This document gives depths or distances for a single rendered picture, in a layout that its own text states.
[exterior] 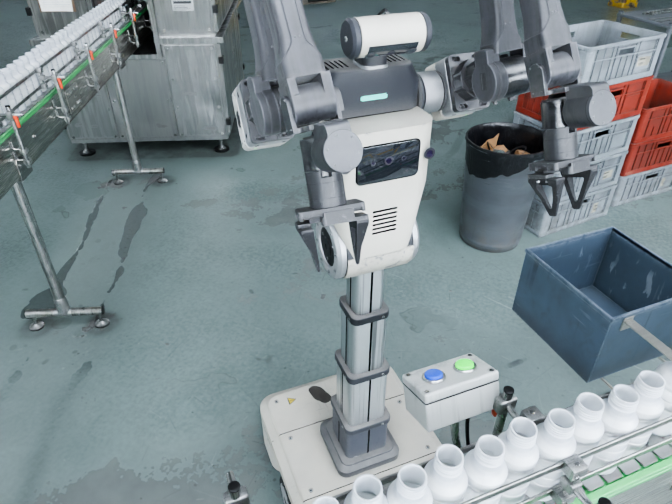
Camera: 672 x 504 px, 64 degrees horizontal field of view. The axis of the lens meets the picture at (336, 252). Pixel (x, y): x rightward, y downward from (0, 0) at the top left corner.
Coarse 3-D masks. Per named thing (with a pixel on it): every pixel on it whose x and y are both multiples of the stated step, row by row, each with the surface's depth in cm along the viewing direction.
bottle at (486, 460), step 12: (480, 444) 73; (492, 444) 74; (468, 456) 75; (480, 456) 71; (492, 456) 77; (468, 468) 73; (480, 468) 72; (492, 468) 71; (504, 468) 73; (468, 480) 73; (480, 480) 72; (492, 480) 72; (504, 480) 72; (468, 492) 75; (480, 492) 73
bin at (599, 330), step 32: (544, 256) 152; (576, 256) 157; (608, 256) 160; (640, 256) 150; (544, 288) 144; (576, 288) 133; (608, 288) 163; (640, 288) 152; (544, 320) 147; (576, 320) 135; (608, 320) 125; (640, 320) 130; (576, 352) 138; (608, 352) 132; (640, 352) 139; (608, 384) 137
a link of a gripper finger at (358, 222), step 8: (352, 208) 80; (328, 216) 80; (336, 216) 80; (344, 216) 80; (352, 216) 80; (360, 216) 81; (368, 216) 81; (328, 224) 80; (352, 224) 84; (360, 224) 81; (368, 224) 81; (352, 232) 86; (360, 232) 82; (352, 240) 86; (360, 240) 82; (360, 248) 83
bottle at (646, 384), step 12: (648, 372) 82; (636, 384) 82; (648, 384) 84; (660, 384) 81; (648, 396) 81; (660, 396) 81; (648, 408) 81; (660, 408) 82; (648, 420) 82; (648, 432) 84; (636, 444) 86; (624, 456) 88
